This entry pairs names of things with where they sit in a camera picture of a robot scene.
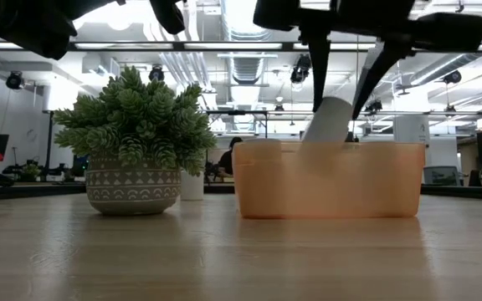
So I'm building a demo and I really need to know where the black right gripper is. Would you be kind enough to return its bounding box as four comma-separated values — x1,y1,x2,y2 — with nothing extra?
252,0,482,120

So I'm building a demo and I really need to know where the small green potted plant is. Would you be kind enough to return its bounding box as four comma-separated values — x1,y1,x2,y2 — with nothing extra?
20,162,42,182

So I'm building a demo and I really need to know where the black floor stand pole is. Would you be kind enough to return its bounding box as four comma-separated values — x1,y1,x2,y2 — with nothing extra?
42,110,56,176

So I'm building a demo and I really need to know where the artificial succulent in patterned pot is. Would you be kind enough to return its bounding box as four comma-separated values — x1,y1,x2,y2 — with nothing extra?
52,65,218,217

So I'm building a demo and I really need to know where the orange translucent plastic basket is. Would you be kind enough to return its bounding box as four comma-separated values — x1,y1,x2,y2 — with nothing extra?
231,140,427,220

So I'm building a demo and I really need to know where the white pill bottle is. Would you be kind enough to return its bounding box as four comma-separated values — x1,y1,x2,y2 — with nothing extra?
180,169,206,202
301,96,354,144

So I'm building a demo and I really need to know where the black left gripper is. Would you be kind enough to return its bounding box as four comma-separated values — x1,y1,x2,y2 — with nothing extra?
0,0,121,59

